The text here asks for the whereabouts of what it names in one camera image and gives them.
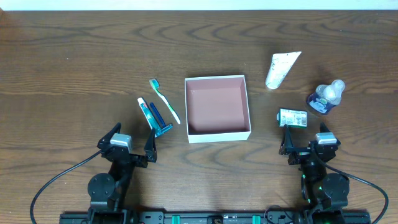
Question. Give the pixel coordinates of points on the green white toothbrush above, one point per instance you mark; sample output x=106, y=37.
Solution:
x=155, y=86

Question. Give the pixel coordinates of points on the blue disposable razor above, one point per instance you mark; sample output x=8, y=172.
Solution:
x=158, y=122

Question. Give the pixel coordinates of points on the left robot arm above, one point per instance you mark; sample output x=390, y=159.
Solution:
x=108, y=190

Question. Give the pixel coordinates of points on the white Pantene tube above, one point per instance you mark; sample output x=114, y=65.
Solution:
x=280, y=66

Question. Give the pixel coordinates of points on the white box with pink interior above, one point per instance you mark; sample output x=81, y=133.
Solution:
x=217, y=109

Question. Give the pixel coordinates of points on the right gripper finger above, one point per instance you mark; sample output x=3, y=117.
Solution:
x=323, y=128
x=287, y=145

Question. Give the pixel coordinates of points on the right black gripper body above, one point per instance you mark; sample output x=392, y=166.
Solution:
x=304, y=153

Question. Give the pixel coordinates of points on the blue soap pump bottle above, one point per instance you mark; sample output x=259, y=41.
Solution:
x=326, y=97

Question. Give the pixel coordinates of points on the small teal toothpaste tube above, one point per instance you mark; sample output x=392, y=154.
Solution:
x=149, y=117

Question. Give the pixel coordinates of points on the green white soap bar package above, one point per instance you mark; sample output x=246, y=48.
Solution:
x=292, y=118

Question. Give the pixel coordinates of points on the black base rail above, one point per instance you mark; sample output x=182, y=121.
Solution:
x=270, y=216

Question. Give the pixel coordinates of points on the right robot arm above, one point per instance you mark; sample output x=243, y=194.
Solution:
x=326, y=193

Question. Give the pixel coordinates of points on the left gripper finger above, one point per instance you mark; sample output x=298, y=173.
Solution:
x=105, y=141
x=150, y=148

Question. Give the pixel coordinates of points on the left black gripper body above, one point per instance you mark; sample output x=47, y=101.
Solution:
x=131, y=156

